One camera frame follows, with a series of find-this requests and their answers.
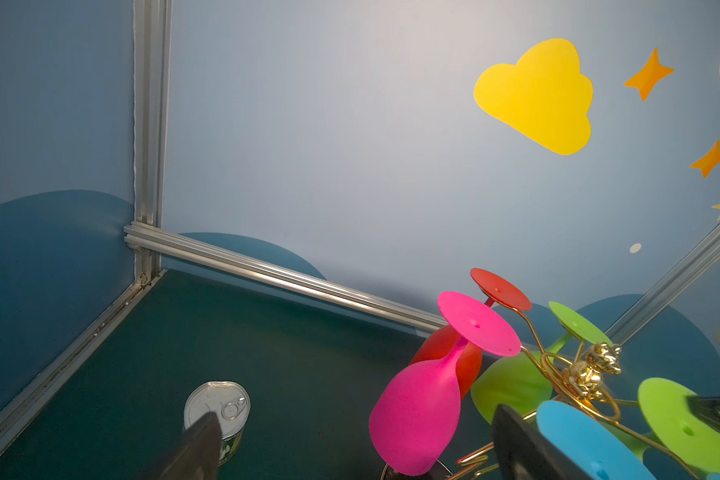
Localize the aluminium frame post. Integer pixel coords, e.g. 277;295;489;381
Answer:
606;222;720;344
131;0;174;287

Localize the left aluminium frame post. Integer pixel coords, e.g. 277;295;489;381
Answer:
131;0;174;287

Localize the right aluminium frame post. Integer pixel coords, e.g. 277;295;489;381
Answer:
606;222;720;344

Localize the blue wine glass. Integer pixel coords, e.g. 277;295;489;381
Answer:
536;400;655;480

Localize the red wine glass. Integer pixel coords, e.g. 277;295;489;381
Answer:
410;268;532;398

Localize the gold wire wine glass rack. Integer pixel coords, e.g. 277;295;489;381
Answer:
520;337;700;479

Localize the back aluminium frame bar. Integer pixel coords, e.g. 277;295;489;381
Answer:
124;221;445;332

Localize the silver tin can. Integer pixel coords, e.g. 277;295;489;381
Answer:
183;381;251;465

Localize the pink wine glass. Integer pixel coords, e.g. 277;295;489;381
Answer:
368;291;521;476

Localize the green wine glass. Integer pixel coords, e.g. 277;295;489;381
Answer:
470;301;611;424
638;377;720;474

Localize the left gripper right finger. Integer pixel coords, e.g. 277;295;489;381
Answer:
492;404;591;480

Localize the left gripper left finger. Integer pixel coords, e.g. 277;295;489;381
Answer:
135;412;221;480

